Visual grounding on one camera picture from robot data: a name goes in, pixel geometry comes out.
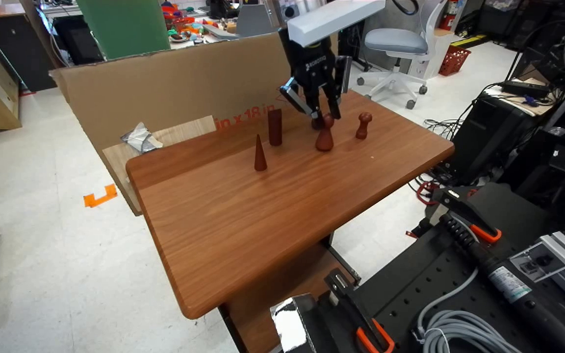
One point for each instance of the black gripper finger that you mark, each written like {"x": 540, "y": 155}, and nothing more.
{"x": 313, "y": 102}
{"x": 332, "y": 96}

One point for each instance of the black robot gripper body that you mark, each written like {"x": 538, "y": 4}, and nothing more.
{"x": 317, "y": 66}

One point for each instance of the brown ball-top pawn piece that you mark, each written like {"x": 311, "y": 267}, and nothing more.
{"x": 324, "y": 141}

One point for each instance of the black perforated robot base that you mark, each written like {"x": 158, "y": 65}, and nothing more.
{"x": 442, "y": 270}

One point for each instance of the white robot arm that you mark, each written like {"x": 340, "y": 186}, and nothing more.
{"x": 305, "y": 25}

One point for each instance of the brown slanted cylinder piece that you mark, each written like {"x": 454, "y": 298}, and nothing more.
{"x": 275, "y": 127}

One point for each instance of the brown mushroom-top peg piece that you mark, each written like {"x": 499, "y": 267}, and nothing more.
{"x": 364, "y": 123}

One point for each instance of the brown wooden cone piece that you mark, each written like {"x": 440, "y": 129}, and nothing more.
{"x": 260, "y": 159}

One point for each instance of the white swivel chair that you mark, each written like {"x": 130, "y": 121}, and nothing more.
{"x": 411, "y": 47}

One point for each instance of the large cardboard box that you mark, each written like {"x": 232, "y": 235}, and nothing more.
{"x": 230, "y": 80}

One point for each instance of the red bin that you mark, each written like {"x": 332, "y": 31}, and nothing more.
{"x": 454, "y": 61}

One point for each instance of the wooden table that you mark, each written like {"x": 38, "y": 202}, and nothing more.
{"x": 238, "y": 239}

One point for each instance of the crumpled silver wrapper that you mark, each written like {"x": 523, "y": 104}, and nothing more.
{"x": 142, "y": 139}

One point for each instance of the green board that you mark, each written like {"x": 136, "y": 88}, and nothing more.
{"x": 126, "y": 27}

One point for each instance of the orange floor tape marker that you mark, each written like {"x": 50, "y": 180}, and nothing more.
{"x": 93, "y": 200}

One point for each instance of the orange-handled clamp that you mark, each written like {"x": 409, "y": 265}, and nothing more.
{"x": 368, "y": 331}
{"x": 446, "y": 200}

